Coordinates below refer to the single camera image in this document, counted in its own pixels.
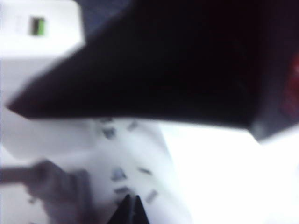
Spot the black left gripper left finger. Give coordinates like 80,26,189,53
109,194,151,224

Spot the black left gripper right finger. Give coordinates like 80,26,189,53
7,0,299,143

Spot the white charger block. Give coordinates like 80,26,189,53
0,0,85,105

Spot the white power strip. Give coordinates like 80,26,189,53
0,109,187,224

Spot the grey plug with cable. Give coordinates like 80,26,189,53
0,160,99,224

